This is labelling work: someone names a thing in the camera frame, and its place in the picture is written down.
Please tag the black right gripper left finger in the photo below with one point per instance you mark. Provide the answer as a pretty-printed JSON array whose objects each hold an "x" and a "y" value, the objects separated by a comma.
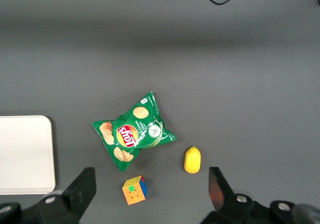
[{"x": 80, "y": 191}]

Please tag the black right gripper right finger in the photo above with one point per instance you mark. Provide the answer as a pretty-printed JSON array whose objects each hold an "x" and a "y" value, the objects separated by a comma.
[{"x": 220, "y": 191}]

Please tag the white rectangular tray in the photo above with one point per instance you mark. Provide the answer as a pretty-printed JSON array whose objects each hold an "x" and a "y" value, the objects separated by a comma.
[{"x": 25, "y": 154}]

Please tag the yellow lemon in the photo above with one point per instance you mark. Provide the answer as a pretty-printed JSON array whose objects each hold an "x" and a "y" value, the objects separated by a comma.
[{"x": 192, "y": 160}]

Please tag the orange Rubik's cube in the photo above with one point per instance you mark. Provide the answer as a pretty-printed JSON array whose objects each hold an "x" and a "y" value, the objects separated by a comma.
[{"x": 133, "y": 192}]

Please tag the green Lays chips bag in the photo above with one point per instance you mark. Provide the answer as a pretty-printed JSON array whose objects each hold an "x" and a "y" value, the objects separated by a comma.
[{"x": 130, "y": 136}]

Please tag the dark grey table mat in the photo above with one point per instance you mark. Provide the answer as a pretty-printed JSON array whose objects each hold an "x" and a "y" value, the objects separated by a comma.
[{"x": 160, "y": 59}]

